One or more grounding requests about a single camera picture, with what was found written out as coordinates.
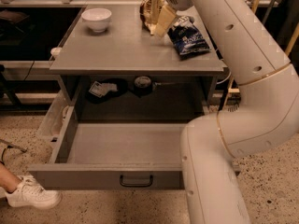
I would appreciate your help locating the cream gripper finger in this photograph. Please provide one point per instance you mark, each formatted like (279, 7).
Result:
(165, 20)

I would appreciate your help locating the blue chip bag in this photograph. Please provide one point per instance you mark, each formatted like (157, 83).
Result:
(186, 38)

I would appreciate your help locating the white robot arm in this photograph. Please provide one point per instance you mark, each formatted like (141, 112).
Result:
(268, 114)

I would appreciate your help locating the brown chip bag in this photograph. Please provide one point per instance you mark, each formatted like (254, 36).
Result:
(149, 13)

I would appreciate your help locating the grey cabinet counter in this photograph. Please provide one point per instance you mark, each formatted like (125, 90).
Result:
(126, 50)

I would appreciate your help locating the grey open drawer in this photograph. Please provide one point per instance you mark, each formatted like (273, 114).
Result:
(96, 146)

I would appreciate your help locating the white bowl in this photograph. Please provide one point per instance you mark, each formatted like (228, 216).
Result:
(97, 19)

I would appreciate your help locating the black tape roll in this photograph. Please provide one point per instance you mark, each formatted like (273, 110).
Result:
(142, 85)

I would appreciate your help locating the small white knob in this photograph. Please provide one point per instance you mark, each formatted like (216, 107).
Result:
(55, 52)

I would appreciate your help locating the clear plastic bin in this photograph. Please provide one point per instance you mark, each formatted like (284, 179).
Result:
(52, 123)

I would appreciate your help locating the white sneaker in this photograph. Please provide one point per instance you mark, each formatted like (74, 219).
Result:
(30, 193)

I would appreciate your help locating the person's bare leg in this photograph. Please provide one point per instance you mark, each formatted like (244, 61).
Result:
(8, 181)

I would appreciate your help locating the black drawer handle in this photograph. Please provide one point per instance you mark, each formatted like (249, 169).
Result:
(136, 181)

